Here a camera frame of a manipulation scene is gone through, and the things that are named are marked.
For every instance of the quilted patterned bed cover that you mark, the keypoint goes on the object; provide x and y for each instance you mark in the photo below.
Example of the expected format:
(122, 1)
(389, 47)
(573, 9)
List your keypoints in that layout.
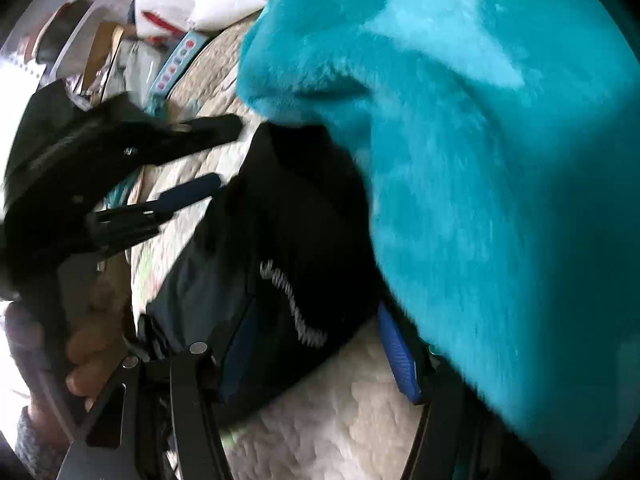
(340, 420)

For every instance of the teal fleece blanket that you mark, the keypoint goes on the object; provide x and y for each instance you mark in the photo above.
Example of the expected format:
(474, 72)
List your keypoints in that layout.
(475, 160)

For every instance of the white paper bag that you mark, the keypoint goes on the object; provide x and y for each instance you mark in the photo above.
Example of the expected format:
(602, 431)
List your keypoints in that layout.
(210, 0)

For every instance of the light blue flat box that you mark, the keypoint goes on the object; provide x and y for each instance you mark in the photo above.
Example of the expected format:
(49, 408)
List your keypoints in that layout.
(175, 65)

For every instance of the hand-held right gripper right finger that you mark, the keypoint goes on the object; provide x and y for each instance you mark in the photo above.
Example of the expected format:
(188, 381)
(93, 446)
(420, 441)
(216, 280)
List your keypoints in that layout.
(400, 355)

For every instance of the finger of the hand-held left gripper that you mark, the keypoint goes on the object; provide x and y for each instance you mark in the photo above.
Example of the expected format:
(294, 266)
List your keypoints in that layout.
(215, 129)
(192, 191)

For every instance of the black pants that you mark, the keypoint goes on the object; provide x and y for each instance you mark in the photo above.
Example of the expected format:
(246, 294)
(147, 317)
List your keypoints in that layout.
(280, 220)

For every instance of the person's left hand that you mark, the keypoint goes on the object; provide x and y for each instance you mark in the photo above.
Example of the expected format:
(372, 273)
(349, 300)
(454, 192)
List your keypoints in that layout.
(95, 345)

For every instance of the person's left forearm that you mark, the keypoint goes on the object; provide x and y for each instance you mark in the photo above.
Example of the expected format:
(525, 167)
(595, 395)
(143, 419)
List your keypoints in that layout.
(35, 445)

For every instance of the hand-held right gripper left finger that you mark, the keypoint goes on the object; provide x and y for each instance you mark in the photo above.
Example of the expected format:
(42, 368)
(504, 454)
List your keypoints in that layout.
(237, 347)

